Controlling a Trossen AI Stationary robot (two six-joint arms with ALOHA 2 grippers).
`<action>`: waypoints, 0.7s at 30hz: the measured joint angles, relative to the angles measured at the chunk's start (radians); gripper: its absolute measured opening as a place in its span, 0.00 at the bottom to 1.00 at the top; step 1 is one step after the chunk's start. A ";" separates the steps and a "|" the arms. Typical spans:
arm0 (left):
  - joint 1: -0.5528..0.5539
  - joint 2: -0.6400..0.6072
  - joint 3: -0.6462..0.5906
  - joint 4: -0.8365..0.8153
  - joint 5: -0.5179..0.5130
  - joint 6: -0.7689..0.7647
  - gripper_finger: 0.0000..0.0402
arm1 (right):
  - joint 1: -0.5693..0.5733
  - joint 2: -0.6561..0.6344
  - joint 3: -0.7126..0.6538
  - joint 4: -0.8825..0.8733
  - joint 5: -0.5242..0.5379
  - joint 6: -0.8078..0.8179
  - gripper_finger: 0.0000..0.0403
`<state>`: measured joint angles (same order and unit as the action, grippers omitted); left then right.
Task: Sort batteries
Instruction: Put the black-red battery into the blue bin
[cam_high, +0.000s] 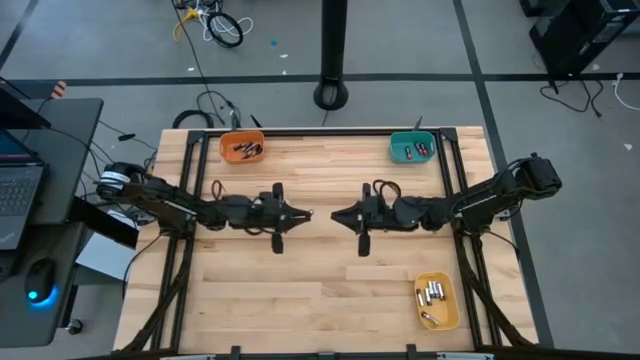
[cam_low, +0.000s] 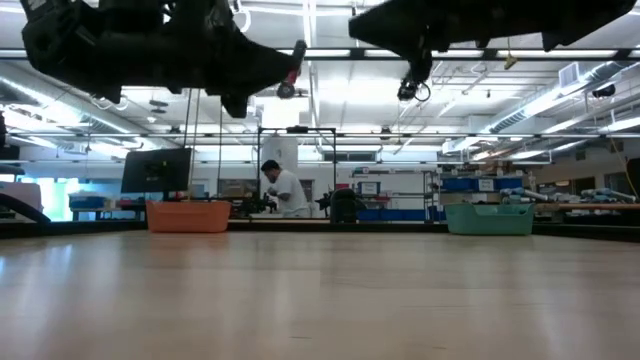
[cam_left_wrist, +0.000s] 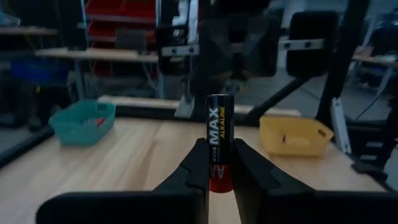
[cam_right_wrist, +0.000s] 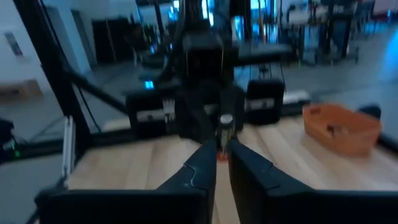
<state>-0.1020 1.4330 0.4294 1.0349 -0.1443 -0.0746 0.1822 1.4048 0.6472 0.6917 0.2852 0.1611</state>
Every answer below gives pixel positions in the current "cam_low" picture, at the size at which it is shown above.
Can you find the row of blue crates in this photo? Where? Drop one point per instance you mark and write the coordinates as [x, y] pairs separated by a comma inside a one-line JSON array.
[[395, 215]]

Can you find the black monitor on stand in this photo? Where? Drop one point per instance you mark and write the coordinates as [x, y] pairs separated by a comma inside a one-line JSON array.
[[155, 170]]

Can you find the teal plastic bin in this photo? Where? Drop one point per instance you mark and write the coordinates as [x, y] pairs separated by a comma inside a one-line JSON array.
[[490, 220]]

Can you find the white column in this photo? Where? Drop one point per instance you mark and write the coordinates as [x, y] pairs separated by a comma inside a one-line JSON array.
[[290, 155]]

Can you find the metal shelf rack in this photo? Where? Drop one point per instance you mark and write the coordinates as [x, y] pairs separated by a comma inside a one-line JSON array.
[[426, 195]]

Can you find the black ceiling speaker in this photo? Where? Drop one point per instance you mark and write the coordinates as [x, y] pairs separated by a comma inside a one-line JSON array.
[[604, 91]]

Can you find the person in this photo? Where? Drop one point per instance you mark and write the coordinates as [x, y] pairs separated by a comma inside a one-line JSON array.
[[290, 192]]

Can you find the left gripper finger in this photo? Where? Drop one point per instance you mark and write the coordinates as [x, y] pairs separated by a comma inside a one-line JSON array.
[[277, 56], [275, 69]]

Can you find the blue storage bin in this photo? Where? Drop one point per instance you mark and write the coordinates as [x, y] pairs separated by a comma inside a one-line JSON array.
[[509, 184], [457, 185]]

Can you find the black overhead crossbeam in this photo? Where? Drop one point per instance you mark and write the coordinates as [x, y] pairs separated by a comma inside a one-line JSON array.
[[622, 53]]

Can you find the white ceiling vent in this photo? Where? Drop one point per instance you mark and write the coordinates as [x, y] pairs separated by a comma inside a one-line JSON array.
[[569, 75]]

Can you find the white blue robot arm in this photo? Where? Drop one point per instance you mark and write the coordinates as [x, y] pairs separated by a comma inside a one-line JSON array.
[[520, 194], [607, 194]]

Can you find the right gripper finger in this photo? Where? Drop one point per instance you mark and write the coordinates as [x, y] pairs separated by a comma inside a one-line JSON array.
[[385, 17], [385, 39]]

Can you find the black aluminium extrusion frame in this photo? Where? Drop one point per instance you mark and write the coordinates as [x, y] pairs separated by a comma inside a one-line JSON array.
[[400, 228]]

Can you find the round black ceiling fixture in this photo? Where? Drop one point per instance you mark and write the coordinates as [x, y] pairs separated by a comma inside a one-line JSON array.
[[286, 91]]

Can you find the wooden workbench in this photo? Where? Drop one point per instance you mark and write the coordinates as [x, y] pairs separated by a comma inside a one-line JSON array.
[[590, 206]]

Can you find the black hanging camera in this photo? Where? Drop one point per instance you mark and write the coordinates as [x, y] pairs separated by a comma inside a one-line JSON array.
[[407, 91]]

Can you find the blue framed sign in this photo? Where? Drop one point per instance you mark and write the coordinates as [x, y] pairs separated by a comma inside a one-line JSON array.
[[369, 188]]

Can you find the blue plastic crate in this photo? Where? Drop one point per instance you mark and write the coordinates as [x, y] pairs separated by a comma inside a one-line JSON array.
[[87, 202]]

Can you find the black office chair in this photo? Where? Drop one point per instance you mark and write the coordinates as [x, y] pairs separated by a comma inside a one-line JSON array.
[[344, 207]]

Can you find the orange plastic bin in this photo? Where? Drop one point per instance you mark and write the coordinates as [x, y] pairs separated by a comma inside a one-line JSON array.
[[187, 217]]

